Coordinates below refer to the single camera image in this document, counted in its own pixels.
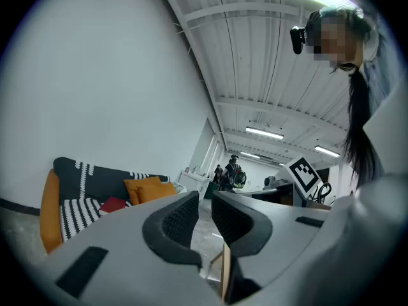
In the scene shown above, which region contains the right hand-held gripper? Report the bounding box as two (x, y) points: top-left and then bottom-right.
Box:
(263, 156), (324, 207)

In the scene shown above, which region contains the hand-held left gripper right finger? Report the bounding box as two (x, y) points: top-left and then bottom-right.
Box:
(211, 189), (331, 306)

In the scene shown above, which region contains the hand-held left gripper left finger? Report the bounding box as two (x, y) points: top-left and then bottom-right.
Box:
(41, 189), (224, 306)

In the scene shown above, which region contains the red book with gold print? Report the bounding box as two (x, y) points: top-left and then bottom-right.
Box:
(98, 196), (129, 215)

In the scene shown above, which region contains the orange sofa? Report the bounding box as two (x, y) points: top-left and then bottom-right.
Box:
(40, 157), (189, 254)

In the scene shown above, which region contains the orange cushion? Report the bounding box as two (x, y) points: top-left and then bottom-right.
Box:
(123, 176), (162, 206)
(136, 182), (178, 204)

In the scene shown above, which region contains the black white striped blanket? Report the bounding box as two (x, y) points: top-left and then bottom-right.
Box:
(53, 157), (170, 242)

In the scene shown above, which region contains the wooden stool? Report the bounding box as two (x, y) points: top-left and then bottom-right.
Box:
(207, 240), (233, 302)

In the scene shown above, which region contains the white cabinet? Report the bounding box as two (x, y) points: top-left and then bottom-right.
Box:
(176, 167), (212, 200)

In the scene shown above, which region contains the person's head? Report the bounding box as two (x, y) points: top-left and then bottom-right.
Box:
(305, 6), (381, 73)

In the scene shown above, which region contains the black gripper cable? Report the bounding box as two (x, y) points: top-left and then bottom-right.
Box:
(317, 181), (333, 203)

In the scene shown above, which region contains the black head-worn camera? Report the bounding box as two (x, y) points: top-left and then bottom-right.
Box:
(289, 25), (309, 55)

